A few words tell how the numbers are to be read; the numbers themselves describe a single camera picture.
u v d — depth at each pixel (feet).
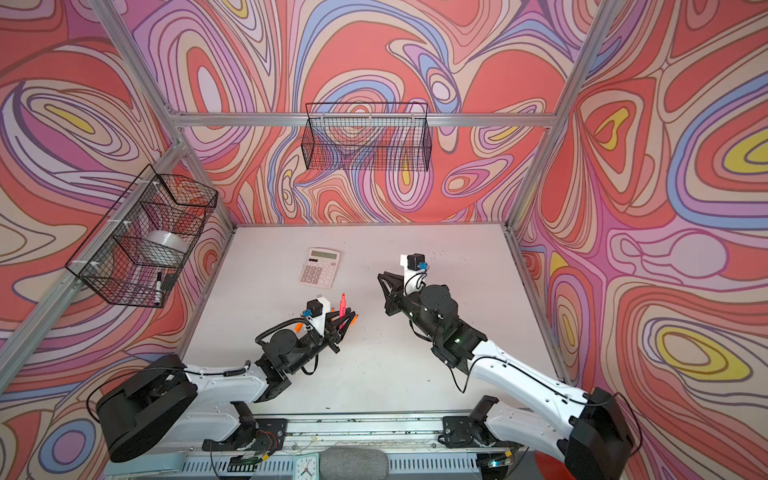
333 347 2.32
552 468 2.24
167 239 2.41
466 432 2.42
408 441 2.41
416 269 1.99
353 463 2.20
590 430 1.28
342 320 2.42
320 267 3.42
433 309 1.77
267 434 2.37
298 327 2.09
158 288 2.36
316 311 2.14
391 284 2.12
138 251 2.32
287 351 1.99
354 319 2.53
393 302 2.03
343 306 2.40
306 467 2.22
